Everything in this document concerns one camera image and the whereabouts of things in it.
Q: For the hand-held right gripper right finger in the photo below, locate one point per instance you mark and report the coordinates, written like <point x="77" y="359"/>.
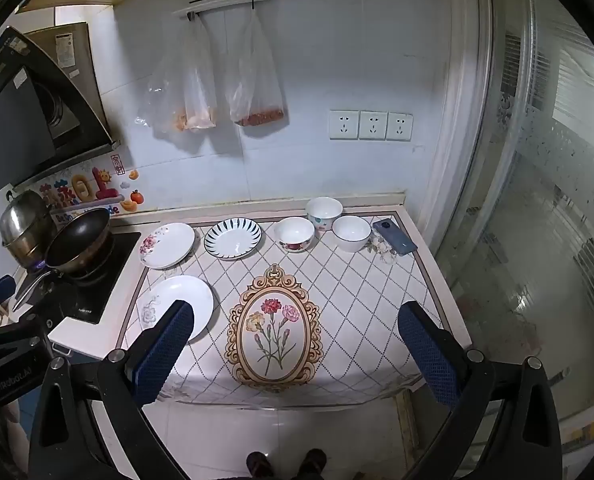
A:
<point x="427" y="355"/>

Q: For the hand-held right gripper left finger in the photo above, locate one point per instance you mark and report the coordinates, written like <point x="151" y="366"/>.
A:
<point x="164" y="345"/>

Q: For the white plate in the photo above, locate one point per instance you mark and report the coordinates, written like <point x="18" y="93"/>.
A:
<point x="187" y="297"/>

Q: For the red floral plate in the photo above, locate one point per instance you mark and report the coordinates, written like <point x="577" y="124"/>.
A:
<point x="167" y="245"/>

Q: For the blue striped plate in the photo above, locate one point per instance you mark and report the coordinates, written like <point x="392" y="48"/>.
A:
<point x="233" y="239"/>

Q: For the red floral bowl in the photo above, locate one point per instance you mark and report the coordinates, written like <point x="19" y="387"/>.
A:
<point x="294" y="232"/>

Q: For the tall dotted white bowl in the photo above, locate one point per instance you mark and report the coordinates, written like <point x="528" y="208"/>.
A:
<point x="324" y="212"/>

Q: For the steel pot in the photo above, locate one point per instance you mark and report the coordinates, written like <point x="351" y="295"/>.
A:
<point x="24" y="225"/>

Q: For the black cooktop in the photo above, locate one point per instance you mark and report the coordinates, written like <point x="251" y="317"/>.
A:
<point x="102" y="285"/>

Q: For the diamond pattern floral tablecloth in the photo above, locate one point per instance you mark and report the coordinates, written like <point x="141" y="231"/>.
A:
<point x="347" y="300"/>

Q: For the black wok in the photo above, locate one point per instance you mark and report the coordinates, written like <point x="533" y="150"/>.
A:
<point x="79" y="240"/>

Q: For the blue smartphone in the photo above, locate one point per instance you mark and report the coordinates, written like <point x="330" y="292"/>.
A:
<point x="394" y="237"/>

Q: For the person's left shoe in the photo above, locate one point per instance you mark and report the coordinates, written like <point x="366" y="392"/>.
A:
<point x="261" y="465"/>

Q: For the person's shoe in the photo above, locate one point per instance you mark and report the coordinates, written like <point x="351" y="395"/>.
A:
<point x="313" y="464"/>
<point x="261" y="465"/>

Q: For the person's right shoe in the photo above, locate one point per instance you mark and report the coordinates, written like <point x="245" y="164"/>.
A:
<point x="313" y="464"/>

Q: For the black range hood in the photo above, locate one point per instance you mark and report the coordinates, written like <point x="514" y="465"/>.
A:
<point x="17" y="125"/>

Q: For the frosted glass sliding door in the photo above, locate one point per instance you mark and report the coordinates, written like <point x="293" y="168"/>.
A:
<point x="527" y="210"/>

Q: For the clear plastic bag red contents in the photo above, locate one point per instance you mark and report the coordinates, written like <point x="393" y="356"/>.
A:
<point x="254" y="90"/>

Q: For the colourful wall stickers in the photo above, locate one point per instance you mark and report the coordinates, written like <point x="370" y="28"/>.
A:
<point x="79" y="190"/>

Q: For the white wall outlet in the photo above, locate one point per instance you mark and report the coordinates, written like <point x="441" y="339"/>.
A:
<point x="399" y="126"/>
<point x="373" y="125"/>
<point x="343" y="125"/>

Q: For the white wall hook rail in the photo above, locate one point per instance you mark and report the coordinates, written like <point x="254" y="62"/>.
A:
<point x="222" y="2"/>

